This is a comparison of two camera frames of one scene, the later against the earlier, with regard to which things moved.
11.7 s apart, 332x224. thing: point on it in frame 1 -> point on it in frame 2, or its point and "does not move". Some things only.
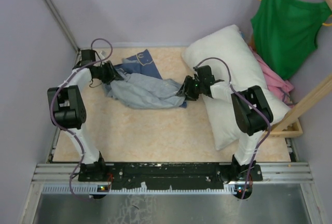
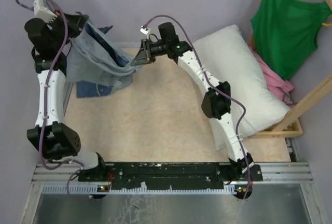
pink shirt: [279, 87] does not move
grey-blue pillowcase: [142, 86] -> [97, 64]
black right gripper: [186, 92] -> [141, 58]
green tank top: [287, 29] does not move
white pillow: [228, 54] does not move
